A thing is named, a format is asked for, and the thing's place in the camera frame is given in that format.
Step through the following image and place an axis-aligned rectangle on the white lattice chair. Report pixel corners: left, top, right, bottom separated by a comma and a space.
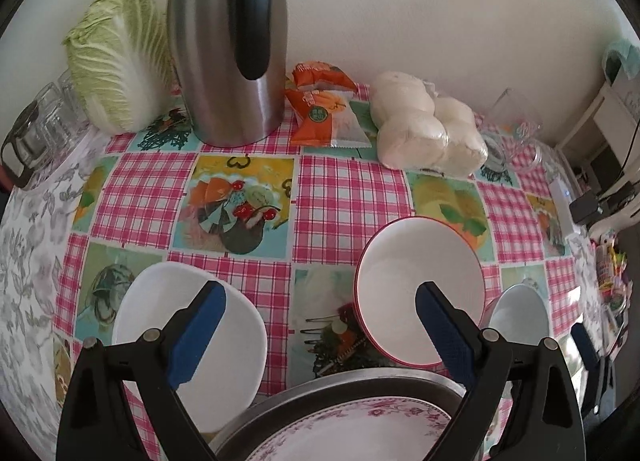
556, 39, 639, 242

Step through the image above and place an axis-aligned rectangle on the white power strip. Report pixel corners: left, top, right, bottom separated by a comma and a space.
549, 176, 579, 238

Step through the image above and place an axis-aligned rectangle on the orange snack packet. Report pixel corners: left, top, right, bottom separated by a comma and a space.
285, 60, 371, 149

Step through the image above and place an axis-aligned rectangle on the strawberry pattern bowl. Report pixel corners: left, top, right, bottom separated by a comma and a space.
354, 216, 486, 368

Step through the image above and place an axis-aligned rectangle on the drinking glass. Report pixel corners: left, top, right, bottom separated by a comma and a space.
36, 69, 89, 163

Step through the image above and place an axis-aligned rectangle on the light blue bowl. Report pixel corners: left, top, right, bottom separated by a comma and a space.
480, 283, 550, 345

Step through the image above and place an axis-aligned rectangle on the bag of steamed buns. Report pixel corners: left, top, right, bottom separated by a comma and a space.
370, 71, 488, 178

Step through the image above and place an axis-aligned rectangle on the napa cabbage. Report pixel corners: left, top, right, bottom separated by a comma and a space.
63, 0, 174, 135

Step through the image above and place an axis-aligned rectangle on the stainless steel round plate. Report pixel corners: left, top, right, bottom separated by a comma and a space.
209, 367, 465, 460

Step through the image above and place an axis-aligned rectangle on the clear glass mug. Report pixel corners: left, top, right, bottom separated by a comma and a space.
479, 86, 547, 178

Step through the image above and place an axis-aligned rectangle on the stainless steel thermos jug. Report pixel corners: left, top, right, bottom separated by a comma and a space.
167, 0, 288, 148

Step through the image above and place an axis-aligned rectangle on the pile of small items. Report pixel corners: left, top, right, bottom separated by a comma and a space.
596, 233, 634, 357

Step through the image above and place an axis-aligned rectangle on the black power adapter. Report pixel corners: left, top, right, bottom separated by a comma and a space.
570, 189, 603, 225

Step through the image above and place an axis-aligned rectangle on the white square bowl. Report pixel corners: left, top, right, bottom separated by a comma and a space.
112, 262, 267, 433

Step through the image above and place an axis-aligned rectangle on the pink floral round plate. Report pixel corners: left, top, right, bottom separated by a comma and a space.
239, 396, 450, 460

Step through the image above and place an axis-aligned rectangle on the glass teapot black handle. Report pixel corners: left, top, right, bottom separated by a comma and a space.
1, 100, 48, 188

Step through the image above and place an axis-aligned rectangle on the checkered picture tablecloth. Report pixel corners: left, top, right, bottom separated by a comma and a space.
52, 83, 584, 461

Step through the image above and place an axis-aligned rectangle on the black cable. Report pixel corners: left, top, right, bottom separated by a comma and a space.
596, 116, 640, 202

